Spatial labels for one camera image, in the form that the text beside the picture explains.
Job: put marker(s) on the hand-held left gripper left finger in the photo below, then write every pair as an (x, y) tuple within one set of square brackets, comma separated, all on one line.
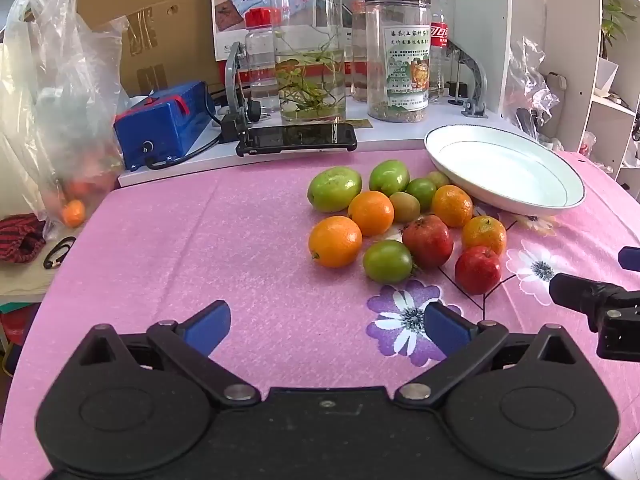
[(207, 329)]

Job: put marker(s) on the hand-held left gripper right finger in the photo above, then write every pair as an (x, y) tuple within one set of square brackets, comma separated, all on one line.
[(446, 331)]

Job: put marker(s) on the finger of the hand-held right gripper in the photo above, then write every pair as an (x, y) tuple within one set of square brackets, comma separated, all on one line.
[(630, 258), (580, 292)]

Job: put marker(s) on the red apple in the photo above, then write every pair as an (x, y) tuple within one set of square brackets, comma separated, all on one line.
[(478, 270)]

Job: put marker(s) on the green tomato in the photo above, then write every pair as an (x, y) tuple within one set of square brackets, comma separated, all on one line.
[(421, 193), (387, 261)]

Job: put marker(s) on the red pomegranate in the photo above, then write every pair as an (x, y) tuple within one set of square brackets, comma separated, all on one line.
[(428, 241)]

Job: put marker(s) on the orange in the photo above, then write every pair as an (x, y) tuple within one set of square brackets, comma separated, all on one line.
[(371, 212), (484, 235), (74, 213), (452, 205), (335, 241)]

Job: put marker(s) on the brown kiwi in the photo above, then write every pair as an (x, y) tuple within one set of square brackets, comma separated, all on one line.
[(404, 206)]

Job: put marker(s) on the white plate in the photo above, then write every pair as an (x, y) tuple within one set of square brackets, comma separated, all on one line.
[(505, 167)]

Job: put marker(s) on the large green jujube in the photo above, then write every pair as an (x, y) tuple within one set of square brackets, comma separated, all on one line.
[(334, 189)]

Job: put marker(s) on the pink floral tablecloth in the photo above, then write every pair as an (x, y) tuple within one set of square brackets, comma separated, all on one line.
[(200, 260)]

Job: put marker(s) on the small yellow-green jujube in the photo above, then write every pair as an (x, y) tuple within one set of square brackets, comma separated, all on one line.
[(439, 178)]

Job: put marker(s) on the white board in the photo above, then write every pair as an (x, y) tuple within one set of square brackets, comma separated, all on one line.
[(200, 161)]

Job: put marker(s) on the crumpled clear plastic bag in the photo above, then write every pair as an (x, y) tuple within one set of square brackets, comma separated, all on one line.
[(530, 85)]

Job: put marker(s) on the black power adapter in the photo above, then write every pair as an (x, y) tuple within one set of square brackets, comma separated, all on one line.
[(229, 127)]

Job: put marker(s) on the blue plastic device box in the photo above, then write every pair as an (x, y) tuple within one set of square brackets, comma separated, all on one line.
[(160, 130)]

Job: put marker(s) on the red black knit cloth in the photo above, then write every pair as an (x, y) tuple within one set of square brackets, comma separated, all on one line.
[(20, 237)]

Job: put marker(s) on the black smartphone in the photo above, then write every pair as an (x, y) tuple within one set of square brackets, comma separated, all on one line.
[(300, 137)]

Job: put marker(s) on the black plug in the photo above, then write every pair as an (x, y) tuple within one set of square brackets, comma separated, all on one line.
[(256, 110)]

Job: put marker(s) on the yellow card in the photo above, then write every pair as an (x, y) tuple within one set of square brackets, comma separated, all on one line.
[(359, 124)]

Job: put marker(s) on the green potted plant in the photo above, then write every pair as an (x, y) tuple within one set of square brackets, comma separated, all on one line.
[(612, 20)]

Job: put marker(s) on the white shelf unit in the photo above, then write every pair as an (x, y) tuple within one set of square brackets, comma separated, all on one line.
[(560, 10)]

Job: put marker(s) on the labelled clear plastic jar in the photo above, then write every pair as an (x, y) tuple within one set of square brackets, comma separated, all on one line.
[(400, 75)]

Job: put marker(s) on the glass vase with water plant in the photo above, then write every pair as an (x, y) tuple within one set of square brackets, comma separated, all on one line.
[(307, 85)]

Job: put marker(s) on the red-capped clear bottle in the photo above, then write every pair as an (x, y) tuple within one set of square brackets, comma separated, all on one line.
[(262, 60)]

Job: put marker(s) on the red-labelled soda bottle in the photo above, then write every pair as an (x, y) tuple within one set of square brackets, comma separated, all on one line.
[(438, 35)]

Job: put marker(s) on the cardboard box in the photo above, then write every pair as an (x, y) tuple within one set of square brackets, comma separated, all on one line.
[(165, 10)]

